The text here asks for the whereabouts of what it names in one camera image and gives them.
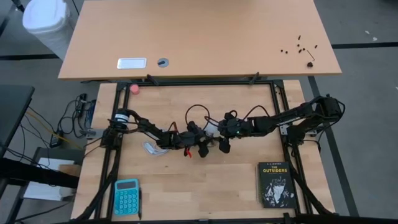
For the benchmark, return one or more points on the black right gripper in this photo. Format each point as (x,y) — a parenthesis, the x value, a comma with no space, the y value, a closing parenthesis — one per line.
(225,130)

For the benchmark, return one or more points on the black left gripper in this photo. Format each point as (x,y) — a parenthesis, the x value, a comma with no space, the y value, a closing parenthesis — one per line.
(196,137)

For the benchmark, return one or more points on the metal lamp base with socket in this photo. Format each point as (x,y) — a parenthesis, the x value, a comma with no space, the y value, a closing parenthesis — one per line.
(214,141)

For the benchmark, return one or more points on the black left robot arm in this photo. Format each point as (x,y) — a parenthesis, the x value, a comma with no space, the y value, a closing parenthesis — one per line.
(149,130)

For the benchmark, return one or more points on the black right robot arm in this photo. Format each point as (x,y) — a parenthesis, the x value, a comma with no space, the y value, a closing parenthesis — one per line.
(286,119)

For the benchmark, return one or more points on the black paperback book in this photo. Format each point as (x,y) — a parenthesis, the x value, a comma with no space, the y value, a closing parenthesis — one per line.
(276,185)

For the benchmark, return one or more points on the grey round desk grommet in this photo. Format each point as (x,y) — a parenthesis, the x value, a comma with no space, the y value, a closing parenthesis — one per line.
(163,62)

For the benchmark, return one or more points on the black pen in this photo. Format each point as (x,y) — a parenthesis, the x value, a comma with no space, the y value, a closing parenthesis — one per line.
(140,202)

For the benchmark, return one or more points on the teal desk calculator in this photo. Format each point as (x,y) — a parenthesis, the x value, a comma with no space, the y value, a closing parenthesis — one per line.
(126,197)

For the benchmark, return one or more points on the light wooden desk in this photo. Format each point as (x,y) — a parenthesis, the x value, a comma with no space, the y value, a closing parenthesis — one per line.
(199,31)

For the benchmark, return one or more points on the white rectangular desk plate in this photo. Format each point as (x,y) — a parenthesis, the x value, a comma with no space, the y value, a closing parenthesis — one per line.
(131,63)

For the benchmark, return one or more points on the black hex key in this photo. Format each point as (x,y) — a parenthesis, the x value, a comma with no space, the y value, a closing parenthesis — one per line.
(311,56)

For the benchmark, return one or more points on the black power brick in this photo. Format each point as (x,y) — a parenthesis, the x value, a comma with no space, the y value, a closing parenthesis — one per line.
(56,140)

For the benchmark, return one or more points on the white box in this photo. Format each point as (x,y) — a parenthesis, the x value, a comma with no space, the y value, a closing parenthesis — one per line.
(43,191)

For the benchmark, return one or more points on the black side desk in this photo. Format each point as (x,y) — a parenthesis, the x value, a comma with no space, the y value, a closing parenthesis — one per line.
(12,109)

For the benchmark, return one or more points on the white trash bin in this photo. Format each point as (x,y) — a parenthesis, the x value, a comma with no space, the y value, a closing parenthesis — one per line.
(46,21)

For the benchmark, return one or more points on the black frame clamp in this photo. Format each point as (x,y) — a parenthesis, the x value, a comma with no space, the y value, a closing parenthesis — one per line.
(254,78)
(152,79)

